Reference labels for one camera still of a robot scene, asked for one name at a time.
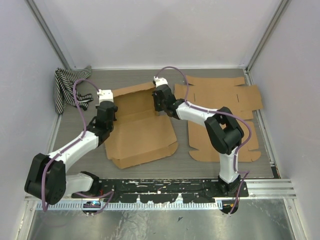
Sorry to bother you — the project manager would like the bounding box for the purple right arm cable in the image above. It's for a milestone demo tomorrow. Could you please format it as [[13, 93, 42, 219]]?
[[156, 66, 252, 217]]

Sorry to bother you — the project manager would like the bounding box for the slotted grey cable duct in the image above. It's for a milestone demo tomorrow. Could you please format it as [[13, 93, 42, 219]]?
[[47, 200, 223, 211]]

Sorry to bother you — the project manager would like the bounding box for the aluminium front rail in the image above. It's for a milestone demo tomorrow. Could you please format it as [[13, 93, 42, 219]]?
[[24, 178, 297, 201]]

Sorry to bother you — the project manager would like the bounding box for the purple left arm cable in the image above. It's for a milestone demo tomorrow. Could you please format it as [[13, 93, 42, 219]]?
[[41, 79, 116, 216]]

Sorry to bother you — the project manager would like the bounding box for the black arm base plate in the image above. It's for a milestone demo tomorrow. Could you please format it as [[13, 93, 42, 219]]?
[[71, 178, 250, 204]]

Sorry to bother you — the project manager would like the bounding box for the brown cardboard box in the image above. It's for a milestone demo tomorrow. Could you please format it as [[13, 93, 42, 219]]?
[[104, 82, 178, 169]]

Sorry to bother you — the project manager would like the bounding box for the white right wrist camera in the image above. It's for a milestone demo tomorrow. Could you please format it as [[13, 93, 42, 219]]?
[[152, 76, 168, 88]]

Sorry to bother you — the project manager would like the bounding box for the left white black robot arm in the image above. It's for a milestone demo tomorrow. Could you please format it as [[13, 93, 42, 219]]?
[[24, 100, 118, 205]]

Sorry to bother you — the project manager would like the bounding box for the black white striped cloth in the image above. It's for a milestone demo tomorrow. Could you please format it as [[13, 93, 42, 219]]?
[[54, 65, 92, 115]]

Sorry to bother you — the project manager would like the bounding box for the right aluminium corner post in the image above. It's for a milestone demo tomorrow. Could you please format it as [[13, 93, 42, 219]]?
[[245, 0, 291, 73]]

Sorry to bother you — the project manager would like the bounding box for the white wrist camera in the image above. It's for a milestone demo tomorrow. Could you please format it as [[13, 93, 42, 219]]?
[[152, 76, 168, 88], [97, 89, 114, 105]]

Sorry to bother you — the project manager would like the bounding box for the left aluminium corner post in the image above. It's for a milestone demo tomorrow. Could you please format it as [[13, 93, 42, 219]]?
[[25, 0, 78, 70]]

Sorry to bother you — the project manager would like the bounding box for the aluminium corner post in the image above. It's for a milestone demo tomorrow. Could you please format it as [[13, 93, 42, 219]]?
[[245, 0, 291, 73], [25, 0, 78, 70]]

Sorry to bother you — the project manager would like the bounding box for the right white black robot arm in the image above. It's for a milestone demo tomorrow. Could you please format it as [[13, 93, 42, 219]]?
[[152, 84, 244, 198]]

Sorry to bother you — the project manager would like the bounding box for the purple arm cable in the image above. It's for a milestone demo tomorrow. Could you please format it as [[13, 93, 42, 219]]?
[[41, 79, 116, 216], [156, 66, 252, 217]]

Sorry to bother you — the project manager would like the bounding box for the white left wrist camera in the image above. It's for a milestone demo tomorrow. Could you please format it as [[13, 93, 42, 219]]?
[[97, 89, 114, 105]]

